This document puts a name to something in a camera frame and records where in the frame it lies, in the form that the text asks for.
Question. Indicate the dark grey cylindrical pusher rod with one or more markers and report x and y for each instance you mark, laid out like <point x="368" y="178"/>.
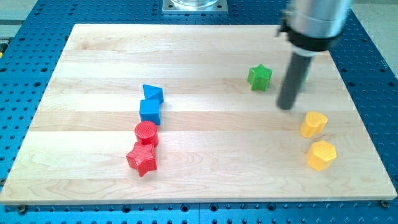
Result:
<point x="294" y="78"/>

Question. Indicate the yellow heart block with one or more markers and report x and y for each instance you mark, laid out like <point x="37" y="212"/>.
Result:
<point x="313" y="123"/>

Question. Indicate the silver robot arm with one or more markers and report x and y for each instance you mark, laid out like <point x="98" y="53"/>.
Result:
<point x="312" y="26"/>

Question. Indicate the green star block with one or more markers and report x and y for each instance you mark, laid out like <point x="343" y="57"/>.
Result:
<point x="259" y="77"/>

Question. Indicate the red star block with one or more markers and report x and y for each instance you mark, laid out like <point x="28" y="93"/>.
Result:
<point x="142" y="158"/>

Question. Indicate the green block behind rod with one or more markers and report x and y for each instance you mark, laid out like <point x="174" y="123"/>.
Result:
<point x="305" y="79"/>

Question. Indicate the yellow hexagon block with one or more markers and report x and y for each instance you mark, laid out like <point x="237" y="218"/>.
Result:
<point x="321" y="155"/>

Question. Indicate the blue triangle block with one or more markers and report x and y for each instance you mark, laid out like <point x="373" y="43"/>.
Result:
<point x="153" y="93"/>

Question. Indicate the blue cube block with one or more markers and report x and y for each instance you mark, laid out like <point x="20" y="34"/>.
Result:
<point x="150" y="111"/>

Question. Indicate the red cylinder block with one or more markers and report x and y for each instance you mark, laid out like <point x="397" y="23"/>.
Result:
<point x="146" y="133"/>

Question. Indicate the light wooden board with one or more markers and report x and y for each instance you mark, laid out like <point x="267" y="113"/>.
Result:
<point x="219" y="141"/>

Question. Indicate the blue perforated table plate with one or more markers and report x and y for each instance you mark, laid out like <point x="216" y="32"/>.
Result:
<point x="33" y="53"/>

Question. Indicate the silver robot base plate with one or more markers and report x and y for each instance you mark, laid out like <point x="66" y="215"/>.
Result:
<point x="191" y="6"/>

